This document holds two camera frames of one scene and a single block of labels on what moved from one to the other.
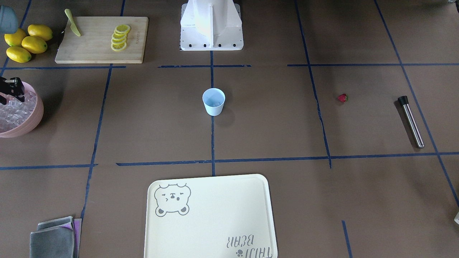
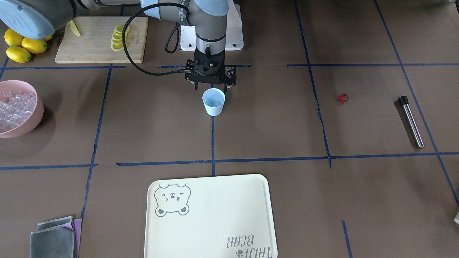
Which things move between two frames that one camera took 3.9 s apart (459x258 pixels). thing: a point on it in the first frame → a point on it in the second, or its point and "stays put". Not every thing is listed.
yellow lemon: [34, 44] stays put
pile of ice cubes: [15, 112] stays put
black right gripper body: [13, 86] → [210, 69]
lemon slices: [118, 40] stays put
